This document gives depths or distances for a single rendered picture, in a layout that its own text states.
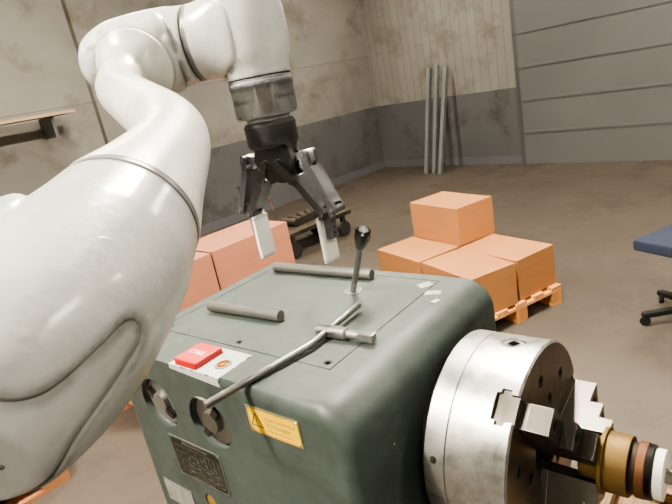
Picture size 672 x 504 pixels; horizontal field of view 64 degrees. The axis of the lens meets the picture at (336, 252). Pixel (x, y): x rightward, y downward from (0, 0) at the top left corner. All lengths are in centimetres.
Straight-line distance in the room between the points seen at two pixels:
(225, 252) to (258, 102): 267
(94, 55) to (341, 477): 66
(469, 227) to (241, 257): 160
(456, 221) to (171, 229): 357
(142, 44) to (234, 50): 11
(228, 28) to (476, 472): 67
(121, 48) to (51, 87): 632
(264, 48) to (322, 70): 846
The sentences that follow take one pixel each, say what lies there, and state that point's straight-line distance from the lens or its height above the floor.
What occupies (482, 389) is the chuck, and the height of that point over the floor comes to 121.
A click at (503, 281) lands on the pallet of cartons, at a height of 31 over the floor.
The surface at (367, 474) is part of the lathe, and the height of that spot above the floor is 115.
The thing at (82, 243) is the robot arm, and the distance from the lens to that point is 29.
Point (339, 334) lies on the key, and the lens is 89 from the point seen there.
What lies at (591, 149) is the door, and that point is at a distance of 810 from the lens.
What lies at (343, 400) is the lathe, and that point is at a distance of 76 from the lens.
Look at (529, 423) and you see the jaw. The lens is 80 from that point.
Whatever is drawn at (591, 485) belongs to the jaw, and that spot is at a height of 105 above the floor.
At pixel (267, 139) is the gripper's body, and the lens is 77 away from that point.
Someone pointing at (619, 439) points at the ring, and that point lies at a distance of 88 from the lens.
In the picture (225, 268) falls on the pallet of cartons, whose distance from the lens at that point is 341.
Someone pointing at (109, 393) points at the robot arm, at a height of 154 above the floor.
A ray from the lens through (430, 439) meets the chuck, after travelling 83.
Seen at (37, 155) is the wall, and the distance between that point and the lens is 695.
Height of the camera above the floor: 166
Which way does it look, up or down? 17 degrees down
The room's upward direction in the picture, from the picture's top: 11 degrees counter-clockwise
